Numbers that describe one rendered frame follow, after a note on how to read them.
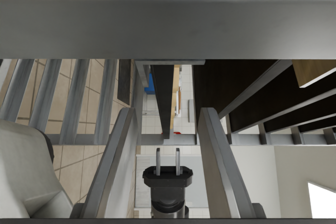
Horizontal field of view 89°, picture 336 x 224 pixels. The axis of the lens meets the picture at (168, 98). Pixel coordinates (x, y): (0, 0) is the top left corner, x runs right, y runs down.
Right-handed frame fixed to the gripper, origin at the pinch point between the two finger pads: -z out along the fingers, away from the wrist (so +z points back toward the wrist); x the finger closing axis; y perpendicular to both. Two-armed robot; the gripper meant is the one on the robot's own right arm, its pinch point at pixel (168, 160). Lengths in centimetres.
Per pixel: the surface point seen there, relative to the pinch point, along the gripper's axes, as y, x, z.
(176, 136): -5.7, 2.3, -4.1
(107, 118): -7.9, -17.4, -8.4
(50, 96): -11.3, -35.3, -14.2
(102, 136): -5.4, -18.2, -4.1
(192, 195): -279, 53, 241
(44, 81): -12.2, -37.1, -18.7
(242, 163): -298, 161, 179
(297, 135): -4.0, 34.6, -5.1
